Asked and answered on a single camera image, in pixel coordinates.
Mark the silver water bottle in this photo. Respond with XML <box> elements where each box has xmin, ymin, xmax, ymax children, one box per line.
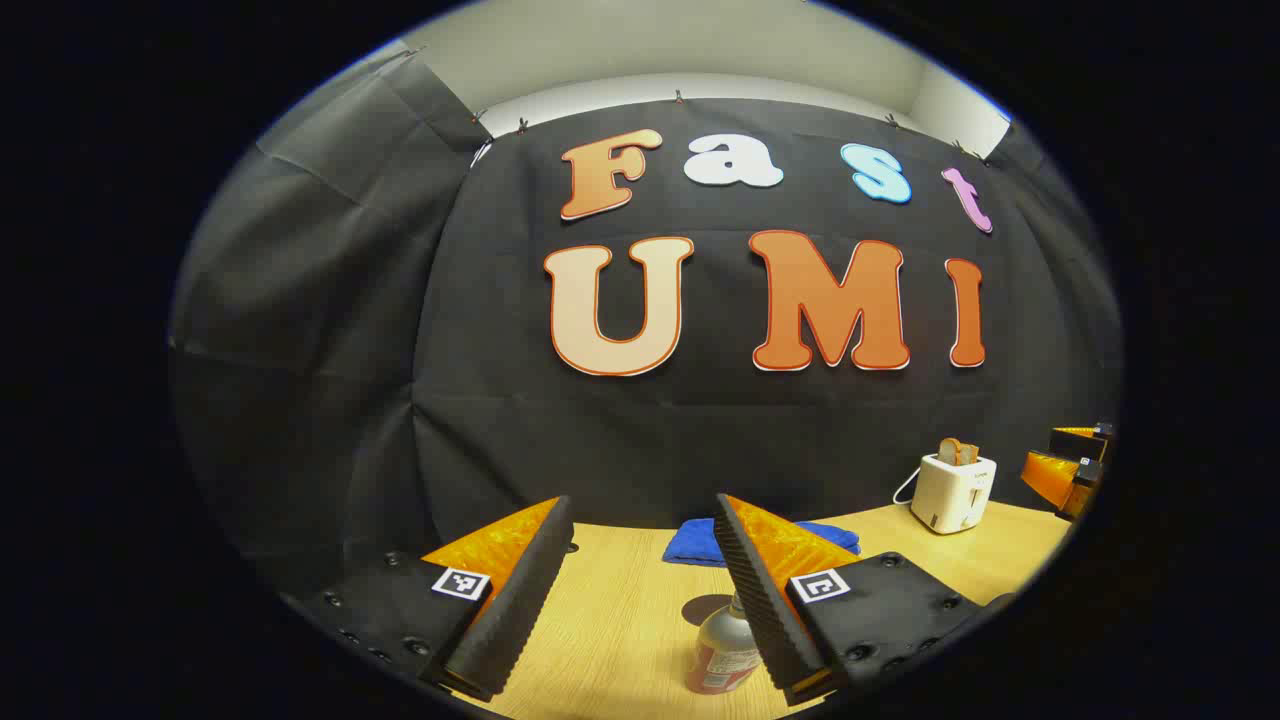
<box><xmin>685</xmin><ymin>592</ymin><xmax>766</xmax><ymax>696</ymax></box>

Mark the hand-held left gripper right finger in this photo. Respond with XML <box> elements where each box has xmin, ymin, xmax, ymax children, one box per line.
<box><xmin>713</xmin><ymin>493</ymin><xmax>1016</xmax><ymax>708</ymax></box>

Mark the white toaster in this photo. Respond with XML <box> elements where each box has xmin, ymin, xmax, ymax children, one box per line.
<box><xmin>910</xmin><ymin>453</ymin><xmax>998</xmax><ymax>535</ymax></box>

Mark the blue folded towel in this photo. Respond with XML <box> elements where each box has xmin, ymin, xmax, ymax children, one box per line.
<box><xmin>662</xmin><ymin>517</ymin><xmax>861</xmax><ymax>569</ymax></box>

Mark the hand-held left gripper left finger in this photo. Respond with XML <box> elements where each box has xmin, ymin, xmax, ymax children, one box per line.
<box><xmin>285</xmin><ymin>495</ymin><xmax>576</xmax><ymax>703</ymax></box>

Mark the dark round coaster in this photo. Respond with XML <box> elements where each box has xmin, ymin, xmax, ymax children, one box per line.
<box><xmin>681</xmin><ymin>594</ymin><xmax>741</xmax><ymax>629</ymax></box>

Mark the black backdrop cloth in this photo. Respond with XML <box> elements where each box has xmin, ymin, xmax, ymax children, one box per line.
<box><xmin>168</xmin><ymin>45</ymin><xmax>1126</xmax><ymax>601</ymax></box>

